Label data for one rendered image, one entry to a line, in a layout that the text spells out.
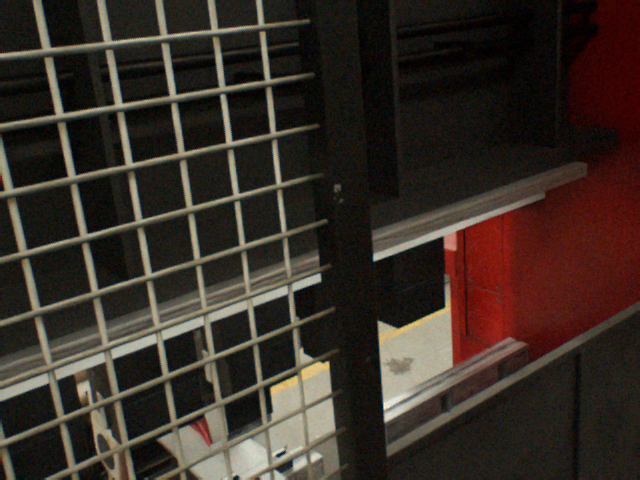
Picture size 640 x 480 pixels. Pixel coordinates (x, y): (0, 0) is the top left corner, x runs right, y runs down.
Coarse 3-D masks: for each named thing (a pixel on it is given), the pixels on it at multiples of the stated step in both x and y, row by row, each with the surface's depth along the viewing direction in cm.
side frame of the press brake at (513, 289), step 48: (576, 0) 154; (624, 0) 146; (576, 48) 157; (624, 48) 148; (576, 96) 160; (624, 96) 151; (624, 144) 154; (576, 192) 166; (624, 192) 157; (480, 240) 194; (528, 240) 181; (576, 240) 170; (624, 240) 160; (480, 288) 198; (528, 288) 185; (576, 288) 173; (624, 288) 163; (480, 336) 203; (528, 336) 189; (576, 336) 177
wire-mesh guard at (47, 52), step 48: (48, 48) 28; (96, 48) 29; (192, 96) 32; (0, 144) 28; (240, 144) 34; (0, 192) 28; (144, 240) 32; (192, 240) 34; (240, 240) 35; (96, 288) 31; (288, 288) 38; (144, 336) 33; (0, 384) 29; (144, 384) 33; (0, 432) 30; (336, 432) 42
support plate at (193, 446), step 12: (216, 408) 161; (216, 420) 156; (180, 432) 153; (192, 432) 152; (216, 432) 152; (168, 444) 149; (192, 444) 148; (204, 444) 148; (264, 444) 146; (276, 444) 146; (192, 456) 144; (192, 468) 141; (204, 468) 140; (216, 468) 140
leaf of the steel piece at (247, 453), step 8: (232, 440) 147; (248, 440) 148; (216, 448) 145; (232, 448) 145; (240, 448) 145; (248, 448) 145; (256, 448) 145; (216, 456) 143; (232, 456) 143; (240, 456) 143; (248, 456) 142; (256, 456) 142; (264, 456) 142; (224, 464) 141; (232, 464) 140; (240, 464) 140; (248, 464) 140; (256, 464) 140; (240, 472) 138
